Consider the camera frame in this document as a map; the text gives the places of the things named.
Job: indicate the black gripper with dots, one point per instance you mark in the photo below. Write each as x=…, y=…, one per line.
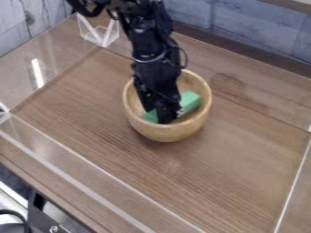
x=155, y=77

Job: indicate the green rectangular stick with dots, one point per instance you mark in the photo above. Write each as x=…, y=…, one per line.
x=190, y=103

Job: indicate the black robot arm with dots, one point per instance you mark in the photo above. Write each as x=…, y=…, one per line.
x=145, y=21

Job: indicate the wooden bowl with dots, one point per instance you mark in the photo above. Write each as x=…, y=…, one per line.
x=184, y=127

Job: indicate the clear acrylic enclosure wall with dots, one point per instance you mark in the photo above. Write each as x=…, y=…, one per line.
x=109, y=205

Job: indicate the black table frame leg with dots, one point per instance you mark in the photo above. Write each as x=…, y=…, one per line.
x=47, y=219

